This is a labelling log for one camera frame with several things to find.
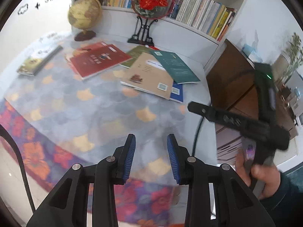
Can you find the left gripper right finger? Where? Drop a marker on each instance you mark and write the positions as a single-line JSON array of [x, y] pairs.
[[217, 196]]

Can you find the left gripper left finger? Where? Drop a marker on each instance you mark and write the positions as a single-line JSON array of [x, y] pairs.
[[67, 203]]

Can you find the teal book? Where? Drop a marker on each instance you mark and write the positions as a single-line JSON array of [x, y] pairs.
[[176, 67]]

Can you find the tan car cover book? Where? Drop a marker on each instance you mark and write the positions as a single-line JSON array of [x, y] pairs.
[[147, 74]]

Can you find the white rabbit hill book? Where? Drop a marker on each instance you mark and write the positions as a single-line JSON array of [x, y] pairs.
[[37, 59]]

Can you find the right forearm dark sleeve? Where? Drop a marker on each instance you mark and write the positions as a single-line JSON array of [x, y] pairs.
[[285, 206]]

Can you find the row of shelf books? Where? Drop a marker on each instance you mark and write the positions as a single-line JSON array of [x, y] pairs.
[[165, 2]]

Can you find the person's right hand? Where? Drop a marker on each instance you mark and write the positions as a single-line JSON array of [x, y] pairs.
[[270, 175]]

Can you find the brown wooden cabinet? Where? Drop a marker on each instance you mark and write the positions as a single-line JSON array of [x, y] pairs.
[[231, 87]]

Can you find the floral red purple cloth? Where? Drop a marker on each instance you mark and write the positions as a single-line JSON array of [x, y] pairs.
[[138, 202]]

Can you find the potted green plant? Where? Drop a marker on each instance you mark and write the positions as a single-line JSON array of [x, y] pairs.
[[294, 52]]

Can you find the blue bird back-cover book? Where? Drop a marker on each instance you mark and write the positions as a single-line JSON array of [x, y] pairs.
[[177, 93]]

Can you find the dark red nursery rhyme book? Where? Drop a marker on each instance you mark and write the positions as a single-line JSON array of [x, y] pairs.
[[89, 64]]

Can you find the olive green book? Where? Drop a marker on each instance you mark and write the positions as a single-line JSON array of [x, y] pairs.
[[135, 53]]

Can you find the red portrait cover book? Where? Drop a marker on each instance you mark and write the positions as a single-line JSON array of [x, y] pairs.
[[84, 49]]

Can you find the red flower round fan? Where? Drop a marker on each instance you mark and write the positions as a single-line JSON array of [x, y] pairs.
[[152, 9]]

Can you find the yellow desk globe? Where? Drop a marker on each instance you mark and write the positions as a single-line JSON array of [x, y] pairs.
[[84, 15]]

